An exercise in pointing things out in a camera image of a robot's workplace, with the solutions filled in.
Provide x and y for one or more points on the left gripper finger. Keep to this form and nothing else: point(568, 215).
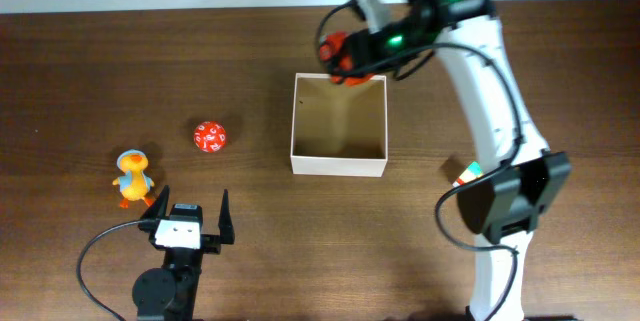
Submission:
point(225, 223)
point(157, 210)

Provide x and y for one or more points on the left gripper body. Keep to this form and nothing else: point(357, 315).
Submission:
point(209, 242)

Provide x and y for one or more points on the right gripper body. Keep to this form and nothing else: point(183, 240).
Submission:
point(391, 44)

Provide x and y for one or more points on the red toy car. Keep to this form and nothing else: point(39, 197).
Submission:
point(332, 52)

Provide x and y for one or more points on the colourful puzzle cube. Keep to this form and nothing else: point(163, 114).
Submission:
point(466, 173)

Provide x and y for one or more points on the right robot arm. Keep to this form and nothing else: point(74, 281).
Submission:
point(521, 176)

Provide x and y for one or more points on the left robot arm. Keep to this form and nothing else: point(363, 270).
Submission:
point(169, 291)

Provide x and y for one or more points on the orange plush duck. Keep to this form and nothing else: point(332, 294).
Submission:
point(134, 184)

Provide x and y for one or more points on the red letter ball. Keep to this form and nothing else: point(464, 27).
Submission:
point(210, 137)

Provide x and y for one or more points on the white cardboard box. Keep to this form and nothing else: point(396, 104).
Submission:
point(339, 130)

